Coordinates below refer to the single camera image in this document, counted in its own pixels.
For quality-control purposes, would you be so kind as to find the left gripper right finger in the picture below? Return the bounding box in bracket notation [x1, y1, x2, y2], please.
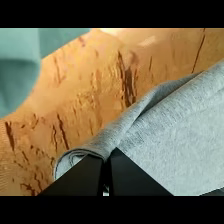
[107, 147, 174, 197]

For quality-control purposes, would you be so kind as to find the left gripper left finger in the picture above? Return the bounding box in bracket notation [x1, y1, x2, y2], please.
[39, 155, 105, 197]

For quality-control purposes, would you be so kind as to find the grey garment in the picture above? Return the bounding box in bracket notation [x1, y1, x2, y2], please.
[53, 59, 224, 197]

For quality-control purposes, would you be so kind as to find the green garment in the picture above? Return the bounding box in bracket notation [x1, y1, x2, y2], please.
[0, 28, 92, 120]

